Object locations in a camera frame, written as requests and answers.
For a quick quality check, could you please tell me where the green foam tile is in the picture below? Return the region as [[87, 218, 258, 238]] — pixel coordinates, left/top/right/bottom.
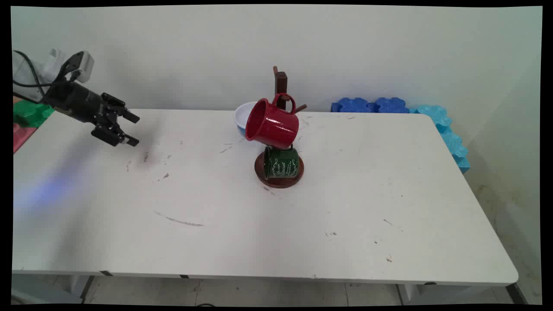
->
[[13, 100, 55, 129]]

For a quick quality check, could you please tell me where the red foam tile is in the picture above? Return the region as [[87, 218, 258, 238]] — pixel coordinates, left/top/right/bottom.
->
[[13, 123, 38, 154]]

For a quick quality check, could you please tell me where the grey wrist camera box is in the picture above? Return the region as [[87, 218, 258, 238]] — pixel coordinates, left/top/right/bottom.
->
[[68, 51, 95, 83]]

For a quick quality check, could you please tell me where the light blue foam tile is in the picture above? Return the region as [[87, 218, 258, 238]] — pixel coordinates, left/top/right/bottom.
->
[[410, 105, 452, 133], [440, 130, 471, 174]]

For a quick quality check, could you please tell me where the black camera cable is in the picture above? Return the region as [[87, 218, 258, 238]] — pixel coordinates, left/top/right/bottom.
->
[[13, 50, 83, 103]]

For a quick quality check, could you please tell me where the white table leg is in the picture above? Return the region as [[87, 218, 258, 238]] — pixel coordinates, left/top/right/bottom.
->
[[397, 283, 472, 305], [67, 275, 94, 299]]

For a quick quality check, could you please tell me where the dark blue foam tile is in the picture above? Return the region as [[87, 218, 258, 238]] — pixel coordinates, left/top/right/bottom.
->
[[373, 97, 410, 114], [331, 97, 377, 113]]

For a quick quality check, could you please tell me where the green enamel mug white print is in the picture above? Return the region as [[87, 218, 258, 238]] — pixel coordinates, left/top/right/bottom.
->
[[263, 145, 299, 180]]

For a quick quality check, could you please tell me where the blue bowl white inside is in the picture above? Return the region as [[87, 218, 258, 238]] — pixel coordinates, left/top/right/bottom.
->
[[234, 101, 260, 136]]

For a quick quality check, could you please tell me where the red enamel mug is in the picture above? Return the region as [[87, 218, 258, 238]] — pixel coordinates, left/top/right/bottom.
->
[[245, 93, 300, 150]]

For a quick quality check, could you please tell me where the brown wooden mug tree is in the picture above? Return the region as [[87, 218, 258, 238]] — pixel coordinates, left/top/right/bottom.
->
[[254, 66, 308, 189]]

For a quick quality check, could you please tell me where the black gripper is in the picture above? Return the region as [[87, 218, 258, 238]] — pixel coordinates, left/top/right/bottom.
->
[[43, 80, 140, 148]]

